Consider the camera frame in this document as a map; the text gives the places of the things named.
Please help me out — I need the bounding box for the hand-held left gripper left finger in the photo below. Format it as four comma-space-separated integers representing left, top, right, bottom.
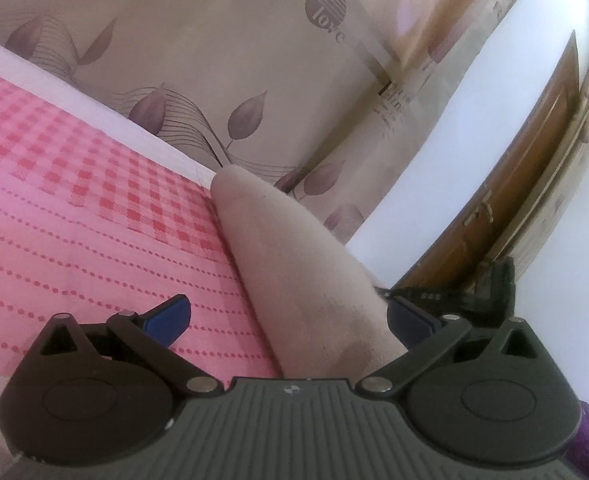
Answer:
27, 293, 221, 395

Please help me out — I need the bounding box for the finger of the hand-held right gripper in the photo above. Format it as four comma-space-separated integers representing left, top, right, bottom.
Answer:
373, 284, 475, 319

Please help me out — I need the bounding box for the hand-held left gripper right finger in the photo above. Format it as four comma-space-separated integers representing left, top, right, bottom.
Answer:
356, 295, 551, 396

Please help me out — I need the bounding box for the cream small garment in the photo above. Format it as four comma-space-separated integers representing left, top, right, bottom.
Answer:
209, 167, 411, 381

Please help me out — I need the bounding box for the brown wooden door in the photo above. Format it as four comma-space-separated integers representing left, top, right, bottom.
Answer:
399, 30, 582, 292

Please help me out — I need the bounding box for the pink checked bed sheet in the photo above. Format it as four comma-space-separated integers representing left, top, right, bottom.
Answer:
0, 32, 282, 480

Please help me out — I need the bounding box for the beige leaf-print curtain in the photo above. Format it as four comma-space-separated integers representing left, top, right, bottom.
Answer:
0, 0, 542, 247

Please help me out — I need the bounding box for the metal door handle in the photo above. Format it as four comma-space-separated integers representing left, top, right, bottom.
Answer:
464, 187, 496, 226

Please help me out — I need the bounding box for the light wooden door frame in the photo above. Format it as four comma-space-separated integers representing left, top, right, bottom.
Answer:
489, 35, 589, 266

